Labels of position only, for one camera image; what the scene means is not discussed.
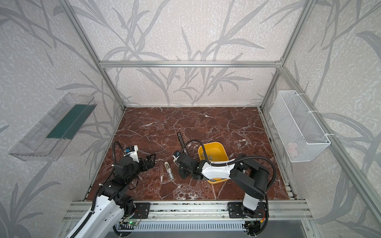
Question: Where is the black stapler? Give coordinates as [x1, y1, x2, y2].
[177, 132, 188, 154]

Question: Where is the white mini stapler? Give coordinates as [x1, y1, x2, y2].
[164, 162, 174, 180]

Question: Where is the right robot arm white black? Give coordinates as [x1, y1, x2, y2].
[175, 153, 277, 214]

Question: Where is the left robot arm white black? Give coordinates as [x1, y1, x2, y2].
[67, 154, 156, 238]

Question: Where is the yellow plastic tray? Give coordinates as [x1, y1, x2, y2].
[204, 141, 229, 185]

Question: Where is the green circuit board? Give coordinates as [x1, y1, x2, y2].
[119, 221, 140, 230]

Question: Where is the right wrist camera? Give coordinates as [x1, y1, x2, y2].
[173, 150, 181, 167]

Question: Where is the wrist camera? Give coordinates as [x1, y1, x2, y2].
[173, 150, 181, 167]
[124, 145, 139, 162]

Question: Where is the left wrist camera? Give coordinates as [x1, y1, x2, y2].
[124, 145, 139, 162]

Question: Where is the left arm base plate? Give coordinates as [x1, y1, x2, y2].
[132, 202, 151, 219]

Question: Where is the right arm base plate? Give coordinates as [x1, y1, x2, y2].
[227, 201, 268, 219]

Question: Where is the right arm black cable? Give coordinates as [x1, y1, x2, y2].
[181, 139, 277, 191]

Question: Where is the clear plastic wall bin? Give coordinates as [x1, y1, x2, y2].
[9, 93, 97, 162]

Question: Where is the aluminium frame crossbar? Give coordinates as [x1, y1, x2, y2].
[99, 61, 281, 68]

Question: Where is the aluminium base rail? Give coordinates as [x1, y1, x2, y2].
[61, 200, 313, 222]

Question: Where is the white wire mesh basket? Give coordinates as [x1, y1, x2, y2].
[270, 90, 331, 163]

